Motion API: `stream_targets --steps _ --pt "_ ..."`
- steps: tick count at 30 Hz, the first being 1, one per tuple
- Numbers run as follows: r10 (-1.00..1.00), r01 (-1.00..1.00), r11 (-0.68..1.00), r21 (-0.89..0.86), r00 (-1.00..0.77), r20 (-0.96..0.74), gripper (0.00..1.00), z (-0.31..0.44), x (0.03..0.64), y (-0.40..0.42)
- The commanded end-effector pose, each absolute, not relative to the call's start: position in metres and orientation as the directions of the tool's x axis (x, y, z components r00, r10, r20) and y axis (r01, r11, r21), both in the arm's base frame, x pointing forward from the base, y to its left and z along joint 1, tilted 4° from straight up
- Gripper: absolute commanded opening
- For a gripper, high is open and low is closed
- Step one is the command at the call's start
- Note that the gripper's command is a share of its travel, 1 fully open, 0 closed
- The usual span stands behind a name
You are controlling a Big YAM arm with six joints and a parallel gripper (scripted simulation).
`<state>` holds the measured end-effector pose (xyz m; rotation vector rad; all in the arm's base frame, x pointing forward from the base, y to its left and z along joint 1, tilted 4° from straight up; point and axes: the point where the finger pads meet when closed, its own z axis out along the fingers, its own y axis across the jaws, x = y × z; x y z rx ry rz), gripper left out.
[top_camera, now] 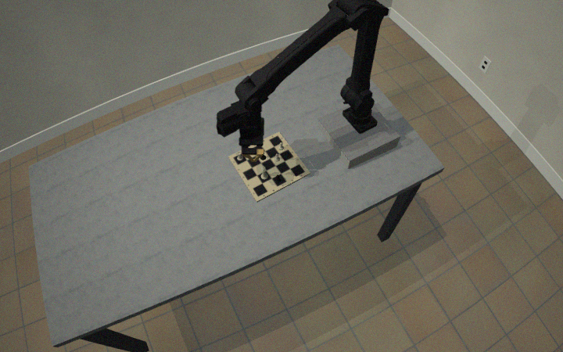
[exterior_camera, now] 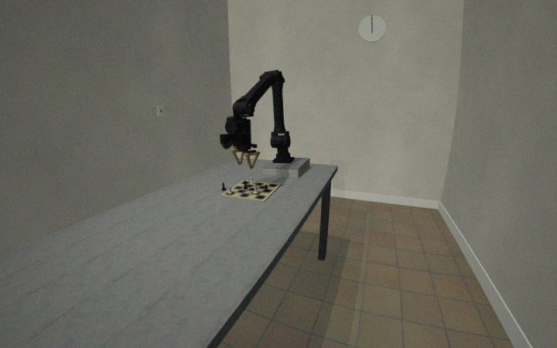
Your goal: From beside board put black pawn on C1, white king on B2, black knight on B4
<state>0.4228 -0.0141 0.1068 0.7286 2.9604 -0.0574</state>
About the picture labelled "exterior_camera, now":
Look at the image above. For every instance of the black and cream chessboard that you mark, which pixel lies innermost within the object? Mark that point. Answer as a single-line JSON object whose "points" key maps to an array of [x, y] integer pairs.
{"points": [[238, 191]]}

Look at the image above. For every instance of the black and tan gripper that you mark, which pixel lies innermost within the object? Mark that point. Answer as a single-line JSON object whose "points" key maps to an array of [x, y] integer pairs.
{"points": [[244, 151]]}

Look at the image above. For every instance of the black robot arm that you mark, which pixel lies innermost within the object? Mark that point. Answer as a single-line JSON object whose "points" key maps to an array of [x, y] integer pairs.
{"points": [[238, 124]]}

